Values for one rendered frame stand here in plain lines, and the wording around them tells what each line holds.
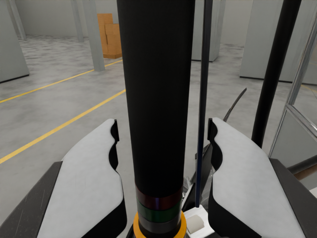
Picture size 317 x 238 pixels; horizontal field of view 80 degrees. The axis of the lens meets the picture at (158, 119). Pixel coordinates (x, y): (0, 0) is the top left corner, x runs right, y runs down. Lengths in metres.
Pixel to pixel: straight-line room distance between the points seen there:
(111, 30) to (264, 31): 5.25
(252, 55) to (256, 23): 0.73
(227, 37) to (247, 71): 6.81
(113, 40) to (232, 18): 6.80
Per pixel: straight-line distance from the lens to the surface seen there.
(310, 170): 0.32
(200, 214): 0.22
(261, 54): 5.61
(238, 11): 12.24
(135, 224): 0.17
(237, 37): 12.28
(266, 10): 5.53
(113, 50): 8.26
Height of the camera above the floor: 1.57
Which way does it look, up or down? 29 degrees down
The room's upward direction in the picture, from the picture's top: 1 degrees counter-clockwise
